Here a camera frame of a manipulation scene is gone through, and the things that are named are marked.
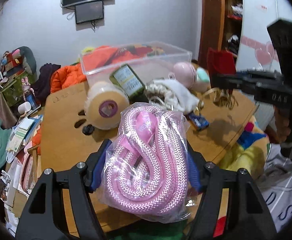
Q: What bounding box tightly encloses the orange down jacket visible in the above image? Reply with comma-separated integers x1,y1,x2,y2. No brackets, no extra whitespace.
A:
50,46,142,94

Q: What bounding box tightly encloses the red velvet pouch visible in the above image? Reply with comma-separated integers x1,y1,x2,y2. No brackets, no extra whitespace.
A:
207,48,236,88

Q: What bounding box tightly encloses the stack of books and papers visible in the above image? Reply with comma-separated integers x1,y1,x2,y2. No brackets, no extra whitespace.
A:
5,115,44,164

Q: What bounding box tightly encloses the white cloth pouch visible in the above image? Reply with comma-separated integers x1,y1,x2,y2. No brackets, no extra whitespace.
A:
144,79,201,115

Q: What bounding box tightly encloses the white wardrobe door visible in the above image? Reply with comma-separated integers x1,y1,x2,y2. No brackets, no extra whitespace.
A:
236,0,292,72

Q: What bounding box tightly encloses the teal and white bottle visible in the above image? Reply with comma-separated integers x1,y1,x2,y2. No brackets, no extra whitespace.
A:
196,67,210,84

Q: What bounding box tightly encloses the person's right hand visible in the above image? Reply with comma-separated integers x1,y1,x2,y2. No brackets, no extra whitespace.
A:
274,107,291,142

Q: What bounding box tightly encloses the green storage box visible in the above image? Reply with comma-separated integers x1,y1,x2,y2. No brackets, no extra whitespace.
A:
1,72,37,107

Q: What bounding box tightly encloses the dark purple garment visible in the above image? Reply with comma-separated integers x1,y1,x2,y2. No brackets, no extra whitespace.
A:
31,63,61,103

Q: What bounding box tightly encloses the small black wall monitor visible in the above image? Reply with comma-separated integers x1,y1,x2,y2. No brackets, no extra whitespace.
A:
75,1,104,24

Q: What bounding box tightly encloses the small blue packet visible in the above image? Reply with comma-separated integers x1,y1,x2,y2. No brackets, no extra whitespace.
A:
188,112,210,131

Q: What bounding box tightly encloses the black round cap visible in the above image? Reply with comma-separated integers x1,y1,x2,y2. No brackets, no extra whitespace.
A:
82,124,94,135

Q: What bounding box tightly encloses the white mug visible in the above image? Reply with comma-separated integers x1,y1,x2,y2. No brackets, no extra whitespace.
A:
18,101,32,115

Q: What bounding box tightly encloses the pink bunny figure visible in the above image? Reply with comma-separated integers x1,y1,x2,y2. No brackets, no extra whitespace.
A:
21,76,38,110

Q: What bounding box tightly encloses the clear plastic storage box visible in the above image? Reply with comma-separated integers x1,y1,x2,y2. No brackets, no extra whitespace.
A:
80,41,192,86

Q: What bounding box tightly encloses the grey plush cushion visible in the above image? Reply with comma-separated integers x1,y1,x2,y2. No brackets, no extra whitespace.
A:
12,46,37,74

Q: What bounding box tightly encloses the pink round device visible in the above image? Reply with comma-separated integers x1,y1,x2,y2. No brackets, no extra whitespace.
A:
172,62,197,88

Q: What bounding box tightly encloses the wooden wardrobe shelf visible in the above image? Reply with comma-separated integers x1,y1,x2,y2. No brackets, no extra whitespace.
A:
198,0,243,68

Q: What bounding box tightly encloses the pink rope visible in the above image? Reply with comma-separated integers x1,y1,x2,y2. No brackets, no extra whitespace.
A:
97,102,193,224

